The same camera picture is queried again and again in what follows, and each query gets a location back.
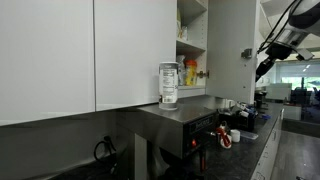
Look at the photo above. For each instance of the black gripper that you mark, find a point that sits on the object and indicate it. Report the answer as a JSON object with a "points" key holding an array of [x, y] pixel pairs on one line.
{"points": [[274, 51]]}

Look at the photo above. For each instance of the white cupboard door with handle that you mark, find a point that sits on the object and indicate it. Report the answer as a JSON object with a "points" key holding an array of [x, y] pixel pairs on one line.
{"points": [[232, 49]]}

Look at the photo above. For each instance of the white sugar canister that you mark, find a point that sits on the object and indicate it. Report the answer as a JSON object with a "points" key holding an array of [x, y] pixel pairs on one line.
{"points": [[168, 85]]}

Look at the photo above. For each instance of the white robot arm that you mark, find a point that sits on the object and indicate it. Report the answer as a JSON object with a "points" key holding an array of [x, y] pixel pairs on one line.
{"points": [[303, 19]]}

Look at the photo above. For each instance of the foil bag in cupboard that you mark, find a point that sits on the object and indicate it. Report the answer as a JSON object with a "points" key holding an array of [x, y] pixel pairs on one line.
{"points": [[181, 69]]}

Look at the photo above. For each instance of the white cupboard door far left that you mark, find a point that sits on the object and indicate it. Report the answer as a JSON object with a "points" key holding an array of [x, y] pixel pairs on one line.
{"points": [[46, 59]]}

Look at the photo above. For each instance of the black organizer tray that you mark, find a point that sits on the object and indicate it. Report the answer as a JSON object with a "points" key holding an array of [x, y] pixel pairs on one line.
{"points": [[240, 120]]}

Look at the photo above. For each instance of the clear plastic container lid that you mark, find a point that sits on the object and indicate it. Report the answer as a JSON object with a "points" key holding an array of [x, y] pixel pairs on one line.
{"points": [[248, 135]]}

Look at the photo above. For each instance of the yellow container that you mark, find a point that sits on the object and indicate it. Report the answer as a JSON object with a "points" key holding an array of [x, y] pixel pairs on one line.
{"points": [[191, 67]]}

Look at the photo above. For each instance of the white mug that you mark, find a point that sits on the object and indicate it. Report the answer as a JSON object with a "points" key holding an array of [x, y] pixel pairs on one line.
{"points": [[235, 134]]}

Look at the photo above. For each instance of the stainless steel coffee machine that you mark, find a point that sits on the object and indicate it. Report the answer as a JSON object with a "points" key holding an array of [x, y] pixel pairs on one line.
{"points": [[159, 144]]}

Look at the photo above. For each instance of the red handled tap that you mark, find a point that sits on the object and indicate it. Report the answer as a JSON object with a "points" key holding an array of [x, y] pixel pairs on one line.
{"points": [[225, 141]]}

